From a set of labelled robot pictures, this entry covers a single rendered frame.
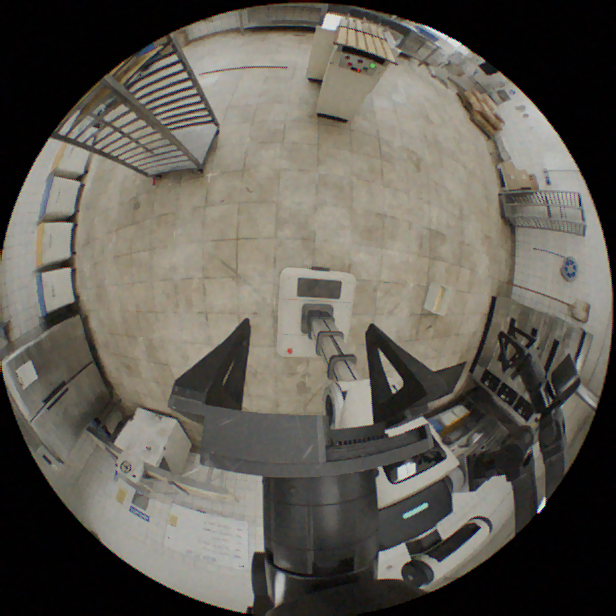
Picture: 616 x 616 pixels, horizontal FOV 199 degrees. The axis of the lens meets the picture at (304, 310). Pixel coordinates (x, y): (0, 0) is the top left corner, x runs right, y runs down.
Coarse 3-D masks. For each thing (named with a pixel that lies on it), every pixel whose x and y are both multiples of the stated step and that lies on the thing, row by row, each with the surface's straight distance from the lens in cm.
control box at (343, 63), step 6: (342, 54) 153; (348, 54) 153; (342, 60) 155; (348, 60) 155; (354, 60) 154; (366, 60) 154; (342, 66) 157; (348, 66) 157; (354, 66) 157; (360, 66) 156; (366, 66) 156; (378, 66) 156; (360, 72) 159; (366, 72) 159; (372, 72) 159
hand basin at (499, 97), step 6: (498, 84) 668; (504, 84) 664; (492, 90) 616; (504, 90) 655; (492, 96) 610; (498, 96) 644; (504, 96) 640; (498, 102) 625; (504, 102) 627; (510, 102) 613; (516, 102) 601; (522, 102) 597; (516, 108) 597
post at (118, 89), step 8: (104, 80) 105; (112, 80) 106; (112, 88) 107; (120, 88) 108; (120, 96) 109; (128, 96) 109; (128, 104) 112; (136, 104) 112; (144, 112) 114; (152, 120) 118; (160, 128) 123; (168, 136) 129; (176, 144) 135; (184, 152) 143; (192, 160) 153; (200, 168) 165
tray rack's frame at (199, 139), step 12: (120, 132) 184; (180, 132) 205; (192, 132) 195; (204, 132) 187; (216, 132) 183; (72, 144) 161; (84, 144) 163; (192, 144) 183; (204, 144) 176; (108, 156) 172; (156, 156) 205; (204, 156) 167; (132, 168) 187; (156, 168) 195; (168, 168) 183; (180, 168) 174; (192, 168) 167
